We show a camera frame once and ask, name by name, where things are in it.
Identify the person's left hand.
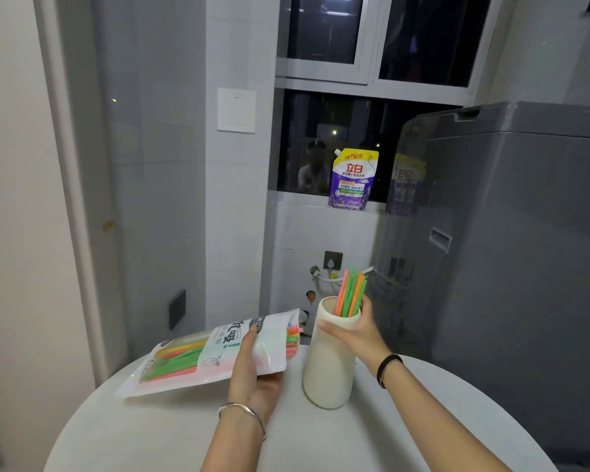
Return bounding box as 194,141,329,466
226,325,287,414

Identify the person's right hand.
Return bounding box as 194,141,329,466
317,295,394,381

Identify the white plastic straw bag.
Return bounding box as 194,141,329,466
114,308,305,400

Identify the cream cylindrical vase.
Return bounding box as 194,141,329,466
302,296,363,410

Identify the person's right forearm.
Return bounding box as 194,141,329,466
380,358,513,472

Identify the person's left forearm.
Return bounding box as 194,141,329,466
199,405,277,472

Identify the bunch of colourful loose straws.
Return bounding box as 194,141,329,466
333,268,368,318

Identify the black wristband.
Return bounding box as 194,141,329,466
376,354,404,390

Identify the bundle of colourful bagged straws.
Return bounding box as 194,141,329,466
140,325,305,385

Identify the purple and yellow detergent pouch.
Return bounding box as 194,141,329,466
327,148,380,212

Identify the grey washing machine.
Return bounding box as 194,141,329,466
374,102,590,465

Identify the white plug with cable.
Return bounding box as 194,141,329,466
310,264,374,284

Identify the silver bracelet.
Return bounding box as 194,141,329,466
218,402,267,442

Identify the white door frame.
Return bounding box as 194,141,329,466
32,0,129,386

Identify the white light switch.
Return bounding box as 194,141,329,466
217,88,257,135

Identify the white window frame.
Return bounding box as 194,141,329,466
270,0,503,204

